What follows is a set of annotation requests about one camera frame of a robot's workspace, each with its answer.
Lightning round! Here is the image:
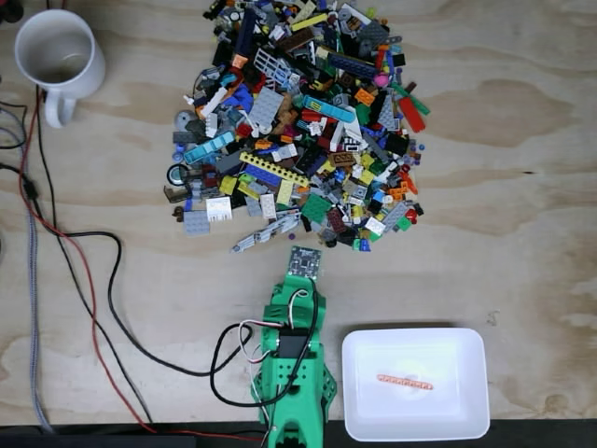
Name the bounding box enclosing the grey long Lego wing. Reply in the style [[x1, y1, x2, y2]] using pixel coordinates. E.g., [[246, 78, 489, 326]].
[[229, 211, 302, 255]]

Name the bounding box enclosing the dark red Lego brick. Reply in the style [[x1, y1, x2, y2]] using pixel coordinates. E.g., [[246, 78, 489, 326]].
[[326, 207, 348, 233]]

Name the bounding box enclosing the green square Lego plate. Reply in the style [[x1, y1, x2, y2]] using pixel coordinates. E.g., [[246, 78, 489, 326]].
[[299, 192, 334, 225]]

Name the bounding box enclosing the white studded Lego brick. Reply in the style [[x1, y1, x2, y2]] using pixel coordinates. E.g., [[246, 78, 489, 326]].
[[258, 192, 278, 220]]

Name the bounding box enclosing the pale yellow Lego plate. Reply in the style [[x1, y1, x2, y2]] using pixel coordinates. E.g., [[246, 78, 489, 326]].
[[275, 178, 296, 206]]

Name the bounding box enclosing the white grille Lego brick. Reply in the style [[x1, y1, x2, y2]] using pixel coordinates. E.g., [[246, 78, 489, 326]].
[[205, 196, 233, 225]]

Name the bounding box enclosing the white plastic bin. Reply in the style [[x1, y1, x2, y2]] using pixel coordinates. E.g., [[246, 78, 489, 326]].
[[341, 327, 492, 442]]

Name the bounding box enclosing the orange Lego technic beam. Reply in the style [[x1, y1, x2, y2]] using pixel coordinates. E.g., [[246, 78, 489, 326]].
[[375, 373, 435, 391]]

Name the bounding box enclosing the grey angled Lego plate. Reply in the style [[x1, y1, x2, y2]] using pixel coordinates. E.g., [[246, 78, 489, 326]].
[[381, 201, 410, 231]]

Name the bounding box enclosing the grey studded Lego plate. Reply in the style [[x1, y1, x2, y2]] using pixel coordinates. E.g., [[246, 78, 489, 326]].
[[182, 209, 210, 236]]

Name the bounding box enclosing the blue Lego plate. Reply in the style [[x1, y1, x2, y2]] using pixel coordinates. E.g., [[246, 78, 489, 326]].
[[243, 163, 282, 189]]

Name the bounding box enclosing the black Lego tire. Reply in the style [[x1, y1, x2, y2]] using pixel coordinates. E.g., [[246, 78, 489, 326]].
[[166, 162, 189, 186]]

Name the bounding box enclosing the light blue Lego car piece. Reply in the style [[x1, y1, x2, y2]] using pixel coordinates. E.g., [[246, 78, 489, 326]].
[[182, 131, 236, 165]]

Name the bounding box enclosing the black Lego brick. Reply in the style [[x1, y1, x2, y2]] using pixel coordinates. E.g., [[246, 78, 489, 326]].
[[383, 132, 411, 158]]

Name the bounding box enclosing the cyan long Lego plate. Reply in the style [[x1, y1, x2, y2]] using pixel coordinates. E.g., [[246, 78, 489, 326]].
[[302, 94, 356, 123]]

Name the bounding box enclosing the grey wedge Lego plate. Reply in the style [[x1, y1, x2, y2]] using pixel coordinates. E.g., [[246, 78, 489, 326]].
[[376, 92, 398, 132]]

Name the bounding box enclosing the white long Lego brick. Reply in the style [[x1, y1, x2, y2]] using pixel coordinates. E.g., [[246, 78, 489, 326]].
[[200, 86, 229, 119]]

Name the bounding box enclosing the red long Lego plate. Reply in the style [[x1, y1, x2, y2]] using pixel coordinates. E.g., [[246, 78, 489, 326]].
[[396, 95, 427, 133]]

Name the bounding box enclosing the thin green Lego plate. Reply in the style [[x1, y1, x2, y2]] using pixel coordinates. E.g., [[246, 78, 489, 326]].
[[390, 82, 432, 117]]

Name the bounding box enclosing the white Lego lattice fence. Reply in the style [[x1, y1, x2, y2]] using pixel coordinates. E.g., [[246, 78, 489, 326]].
[[253, 47, 291, 91]]

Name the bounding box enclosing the brown long Lego plate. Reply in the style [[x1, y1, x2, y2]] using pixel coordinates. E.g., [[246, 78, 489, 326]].
[[275, 28, 316, 54]]

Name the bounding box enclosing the dark grey Lego plate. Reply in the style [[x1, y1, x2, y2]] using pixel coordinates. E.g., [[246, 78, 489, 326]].
[[358, 20, 390, 49]]

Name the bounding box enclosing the yellow long Lego plate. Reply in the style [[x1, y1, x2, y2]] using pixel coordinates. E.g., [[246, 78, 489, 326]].
[[289, 12, 329, 34]]

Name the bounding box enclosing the yellow long technic beam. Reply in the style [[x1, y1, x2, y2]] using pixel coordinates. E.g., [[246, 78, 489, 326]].
[[239, 150, 312, 189]]

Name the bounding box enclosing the light grey square plate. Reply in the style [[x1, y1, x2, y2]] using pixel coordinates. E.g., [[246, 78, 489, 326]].
[[247, 86, 285, 128]]

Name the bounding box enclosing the dark blue long plate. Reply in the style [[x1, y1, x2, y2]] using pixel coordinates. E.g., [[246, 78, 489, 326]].
[[326, 51, 379, 81]]

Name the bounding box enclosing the dark blue long brick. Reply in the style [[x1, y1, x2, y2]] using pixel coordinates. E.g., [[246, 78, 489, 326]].
[[233, 7, 258, 58]]

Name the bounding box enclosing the white ceramic mug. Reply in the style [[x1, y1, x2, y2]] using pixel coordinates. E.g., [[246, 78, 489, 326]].
[[13, 8, 106, 129]]

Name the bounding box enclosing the dark object at table corner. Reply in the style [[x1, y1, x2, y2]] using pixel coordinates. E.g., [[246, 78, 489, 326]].
[[0, 0, 25, 25]]

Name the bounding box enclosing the camera circuit board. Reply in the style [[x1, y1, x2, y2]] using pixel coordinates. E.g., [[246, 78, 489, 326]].
[[285, 245, 324, 282]]

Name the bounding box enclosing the white servo wire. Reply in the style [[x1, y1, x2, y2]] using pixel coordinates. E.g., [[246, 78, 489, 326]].
[[238, 289, 310, 366]]

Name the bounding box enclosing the orange Lego bracket piece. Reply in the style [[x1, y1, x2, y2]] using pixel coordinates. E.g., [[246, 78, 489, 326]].
[[388, 173, 419, 203]]

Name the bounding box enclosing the long black cable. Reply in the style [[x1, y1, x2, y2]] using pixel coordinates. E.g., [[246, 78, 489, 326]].
[[35, 86, 256, 378]]

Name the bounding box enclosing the thin black cable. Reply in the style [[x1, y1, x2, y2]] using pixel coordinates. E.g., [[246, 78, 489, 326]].
[[0, 161, 155, 425]]

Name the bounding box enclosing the red cable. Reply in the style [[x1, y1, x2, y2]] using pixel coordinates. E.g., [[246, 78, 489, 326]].
[[18, 91, 265, 442]]

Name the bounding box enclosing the grey braided cable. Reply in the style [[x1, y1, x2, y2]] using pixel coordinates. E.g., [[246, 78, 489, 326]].
[[0, 100, 53, 433]]

